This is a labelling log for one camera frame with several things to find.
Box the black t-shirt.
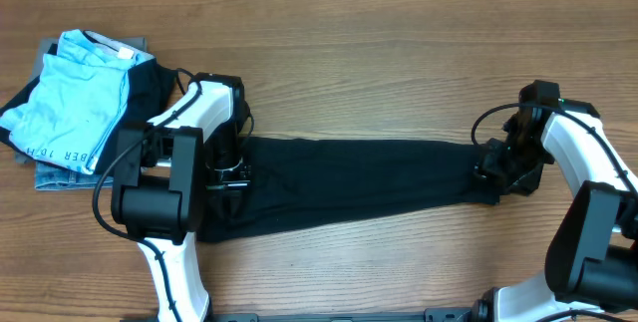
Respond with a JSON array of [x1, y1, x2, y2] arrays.
[[197, 138, 499, 243]]

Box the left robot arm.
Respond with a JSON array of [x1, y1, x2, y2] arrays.
[[111, 73, 251, 321]]

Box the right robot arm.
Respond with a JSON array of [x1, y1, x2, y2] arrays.
[[465, 80, 637, 321]]

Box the light blue folded t-shirt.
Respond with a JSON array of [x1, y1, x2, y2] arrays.
[[1, 29, 155, 174]]

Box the folded blue jeans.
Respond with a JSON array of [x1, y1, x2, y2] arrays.
[[34, 161, 101, 191]]

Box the grey folded garment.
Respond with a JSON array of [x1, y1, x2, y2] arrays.
[[13, 37, 150, 166]]

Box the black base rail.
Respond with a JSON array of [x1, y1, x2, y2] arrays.
[[206, 307, 496, 322]]

